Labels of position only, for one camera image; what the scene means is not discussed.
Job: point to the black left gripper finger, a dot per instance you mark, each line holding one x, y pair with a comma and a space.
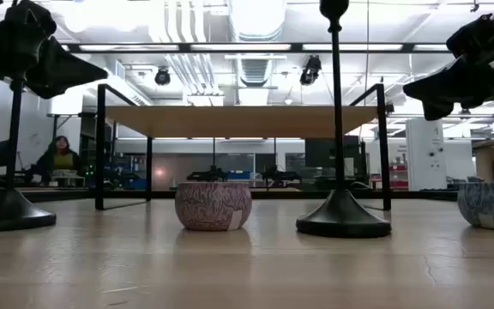
54, 83
58, 60

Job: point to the blue storage bin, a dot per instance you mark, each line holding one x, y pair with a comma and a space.
238, 175

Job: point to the white column cabinet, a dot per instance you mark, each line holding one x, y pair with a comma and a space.
425, 154

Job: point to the black metal candlestick holder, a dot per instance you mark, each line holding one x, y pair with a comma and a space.
341, 219
11, 214

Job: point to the white panel on stand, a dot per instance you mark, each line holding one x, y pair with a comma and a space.
64, 104

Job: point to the black background cabinet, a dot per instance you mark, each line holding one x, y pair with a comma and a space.
320, 159

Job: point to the black hanging camera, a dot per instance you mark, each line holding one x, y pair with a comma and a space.
310, 70
162, 77

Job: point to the black background robot arm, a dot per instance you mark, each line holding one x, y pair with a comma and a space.
279, 175
210, 175

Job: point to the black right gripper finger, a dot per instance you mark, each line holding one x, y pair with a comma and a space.
437, 104
448, 83

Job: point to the wooden shelf riser black legs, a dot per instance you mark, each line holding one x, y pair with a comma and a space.
238, 122

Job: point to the black aluminium rig frame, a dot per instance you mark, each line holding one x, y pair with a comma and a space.
238, 47

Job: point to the silver tealight candle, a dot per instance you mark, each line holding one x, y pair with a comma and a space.
208, 206
493, 204

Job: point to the person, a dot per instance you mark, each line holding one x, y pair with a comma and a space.
60, 161

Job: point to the red shelf boxes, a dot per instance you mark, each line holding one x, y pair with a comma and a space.
399, 176

